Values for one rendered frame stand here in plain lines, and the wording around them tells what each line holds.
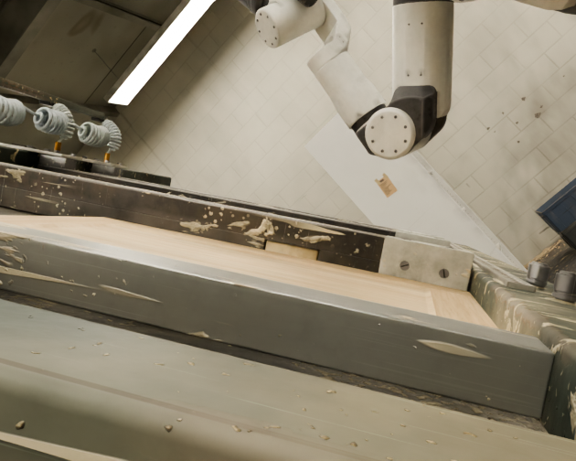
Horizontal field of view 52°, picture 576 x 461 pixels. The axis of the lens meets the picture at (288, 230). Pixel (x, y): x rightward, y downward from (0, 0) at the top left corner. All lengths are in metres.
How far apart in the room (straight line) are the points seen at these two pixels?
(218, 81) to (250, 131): 0.65
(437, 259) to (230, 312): 0.51
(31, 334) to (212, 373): 0.05
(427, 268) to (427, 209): 3.79
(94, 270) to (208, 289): 0.08
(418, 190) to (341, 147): 0.69
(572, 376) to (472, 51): 5.78
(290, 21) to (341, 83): 0.13
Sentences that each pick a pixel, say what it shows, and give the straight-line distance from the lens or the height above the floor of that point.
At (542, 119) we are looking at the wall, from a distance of 6.02.
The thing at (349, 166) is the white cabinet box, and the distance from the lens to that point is 4.72.
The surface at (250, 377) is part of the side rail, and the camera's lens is 0.17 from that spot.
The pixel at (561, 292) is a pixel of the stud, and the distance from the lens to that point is 0.63.
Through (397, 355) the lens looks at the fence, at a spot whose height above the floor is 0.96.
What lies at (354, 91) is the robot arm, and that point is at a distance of 0.95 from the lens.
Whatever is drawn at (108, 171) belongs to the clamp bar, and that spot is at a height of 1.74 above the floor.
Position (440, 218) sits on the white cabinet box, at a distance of 4.64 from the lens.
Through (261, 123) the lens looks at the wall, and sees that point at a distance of 6.46.
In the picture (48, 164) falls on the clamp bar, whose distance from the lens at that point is 1.69.
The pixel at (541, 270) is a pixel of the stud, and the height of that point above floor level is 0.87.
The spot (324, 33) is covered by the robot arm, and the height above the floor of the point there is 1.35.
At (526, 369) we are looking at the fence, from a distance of 0.38.
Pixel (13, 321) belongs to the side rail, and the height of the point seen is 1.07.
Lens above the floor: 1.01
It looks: 7 degrees up
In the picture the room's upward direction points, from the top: 41 degrees counter-clockwise
